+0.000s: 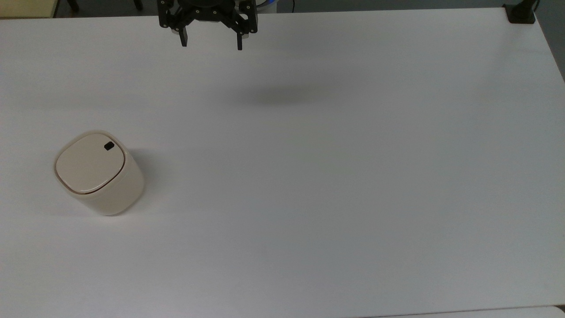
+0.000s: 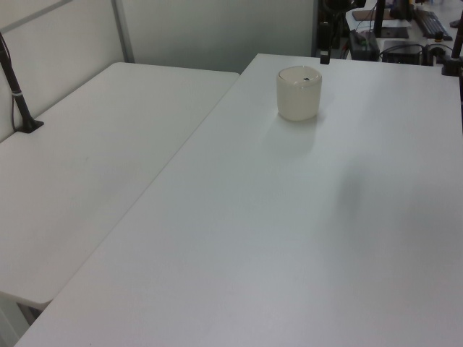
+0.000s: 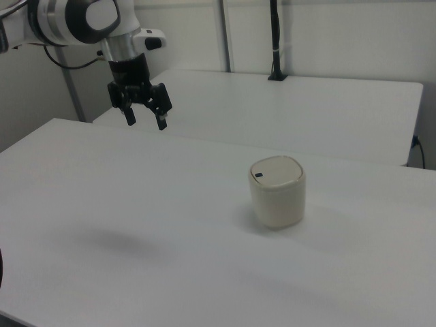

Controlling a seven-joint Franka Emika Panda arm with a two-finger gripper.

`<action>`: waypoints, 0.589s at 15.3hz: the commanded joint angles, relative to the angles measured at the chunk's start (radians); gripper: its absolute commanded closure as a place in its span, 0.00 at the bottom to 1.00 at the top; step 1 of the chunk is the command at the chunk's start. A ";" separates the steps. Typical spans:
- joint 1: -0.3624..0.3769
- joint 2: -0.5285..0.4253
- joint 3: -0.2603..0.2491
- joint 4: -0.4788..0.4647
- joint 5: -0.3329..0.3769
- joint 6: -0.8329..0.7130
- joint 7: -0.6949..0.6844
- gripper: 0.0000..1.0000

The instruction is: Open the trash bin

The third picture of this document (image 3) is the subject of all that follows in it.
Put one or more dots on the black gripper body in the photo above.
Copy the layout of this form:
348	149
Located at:
129	69

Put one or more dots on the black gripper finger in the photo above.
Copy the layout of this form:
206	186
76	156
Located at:
163	109
127	112

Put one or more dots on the cream trash bin lid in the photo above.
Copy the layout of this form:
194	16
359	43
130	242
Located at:
277	170

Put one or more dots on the cream trash bin body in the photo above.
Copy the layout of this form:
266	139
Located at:
277	207

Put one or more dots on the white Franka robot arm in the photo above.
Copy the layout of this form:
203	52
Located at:
58	20

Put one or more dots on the grey partition frame post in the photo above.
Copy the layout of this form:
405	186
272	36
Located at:
227	34
73	92

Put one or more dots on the black camera stand pole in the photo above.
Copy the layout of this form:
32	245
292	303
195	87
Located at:
276	41

